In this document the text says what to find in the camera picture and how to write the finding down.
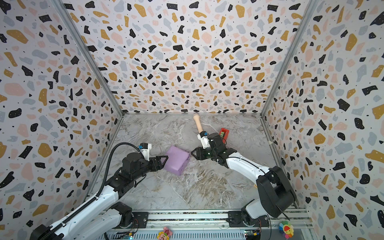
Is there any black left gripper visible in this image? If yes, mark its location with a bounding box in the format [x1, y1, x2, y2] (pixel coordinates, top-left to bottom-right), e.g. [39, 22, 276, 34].
[131, 154, 168, 182]

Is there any pink wrapping paper sheet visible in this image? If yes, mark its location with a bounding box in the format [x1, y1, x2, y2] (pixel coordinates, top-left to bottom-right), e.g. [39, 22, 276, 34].
[164, 146, 190, 176]

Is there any red tape dispenser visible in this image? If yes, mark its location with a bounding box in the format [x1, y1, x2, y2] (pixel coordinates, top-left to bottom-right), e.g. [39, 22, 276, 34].
[220, 128, 230, 142]

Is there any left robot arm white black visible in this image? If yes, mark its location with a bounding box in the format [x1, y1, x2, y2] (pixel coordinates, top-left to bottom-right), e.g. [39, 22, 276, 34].
[30, 153, 169, 240]

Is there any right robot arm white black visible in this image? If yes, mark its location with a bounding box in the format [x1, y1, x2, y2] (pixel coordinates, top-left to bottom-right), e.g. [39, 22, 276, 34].
[192, 131, 297, 222]

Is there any beige toy microphone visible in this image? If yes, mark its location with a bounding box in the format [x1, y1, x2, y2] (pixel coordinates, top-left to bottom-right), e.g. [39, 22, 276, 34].
[193, 114, 204, 134]

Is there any pink yellow flower toy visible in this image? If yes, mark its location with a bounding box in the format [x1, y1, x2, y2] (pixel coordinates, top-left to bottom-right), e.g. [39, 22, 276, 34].
[157, 227, 173, 240]

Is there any rainbow flower toy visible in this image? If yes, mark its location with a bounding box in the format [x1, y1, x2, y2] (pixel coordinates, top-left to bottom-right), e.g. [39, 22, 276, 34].
[279, 221, 294, 239]

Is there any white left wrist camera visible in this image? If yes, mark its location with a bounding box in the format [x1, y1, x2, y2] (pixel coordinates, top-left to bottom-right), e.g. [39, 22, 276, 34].
[139, 143, 152, 161]

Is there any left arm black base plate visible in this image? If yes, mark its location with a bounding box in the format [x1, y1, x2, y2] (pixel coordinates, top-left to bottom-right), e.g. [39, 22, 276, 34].
[112, 212, 149, 231]

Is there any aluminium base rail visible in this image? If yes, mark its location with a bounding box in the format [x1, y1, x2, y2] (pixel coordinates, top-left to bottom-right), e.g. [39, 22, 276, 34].
[58, 208, 316, 240]

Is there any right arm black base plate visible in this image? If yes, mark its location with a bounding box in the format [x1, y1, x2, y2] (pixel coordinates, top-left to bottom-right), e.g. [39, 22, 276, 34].
[226, 211, 270, 228]

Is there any black corrugated cable hose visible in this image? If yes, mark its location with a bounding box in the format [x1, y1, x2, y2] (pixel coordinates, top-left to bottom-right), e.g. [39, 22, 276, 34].
[38, 141, 142, 240]

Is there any aluminium corner post right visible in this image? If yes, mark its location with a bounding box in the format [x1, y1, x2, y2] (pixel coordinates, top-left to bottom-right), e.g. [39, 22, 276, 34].
[261, 0, 319, 119]

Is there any aluminium corner post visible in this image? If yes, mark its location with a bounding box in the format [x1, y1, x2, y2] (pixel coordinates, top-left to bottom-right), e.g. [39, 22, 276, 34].
[261, 0, 319, 119]
[52, 0, 124, 118]

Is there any aluminium corner post left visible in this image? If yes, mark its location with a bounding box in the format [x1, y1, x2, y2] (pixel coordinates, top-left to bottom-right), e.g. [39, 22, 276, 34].
[52, 0, 124, 118]

